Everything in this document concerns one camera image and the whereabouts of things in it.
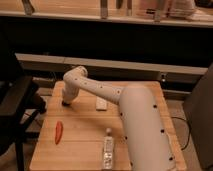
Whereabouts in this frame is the black eraser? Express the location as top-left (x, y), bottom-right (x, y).
top-left (62, 101), bottom-right (71, 107)

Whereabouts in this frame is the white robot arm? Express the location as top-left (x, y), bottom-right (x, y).
top-left (62, 66), bottom-right (176, 171)

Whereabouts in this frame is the white rectangular block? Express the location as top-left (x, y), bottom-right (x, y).
top-left (96, 98), bottom-right (107, 111)

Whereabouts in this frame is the clear plastic bottle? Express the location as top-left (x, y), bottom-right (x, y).
top-left (102, 128), bottom-right (114, 171)

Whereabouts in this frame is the wooden table board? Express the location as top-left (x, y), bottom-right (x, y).
top-left (29, 80), bottom-right (188, 171)

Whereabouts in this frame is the red chili pepper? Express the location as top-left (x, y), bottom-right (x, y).
top-left (55, 121), bottom-right (63, 145)

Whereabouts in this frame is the black chair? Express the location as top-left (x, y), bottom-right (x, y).
top-left (0, 50), bottom-right (46, 171)

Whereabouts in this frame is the black cable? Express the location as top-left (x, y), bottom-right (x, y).
top-left (172, 116), bottom-right (192, 151)

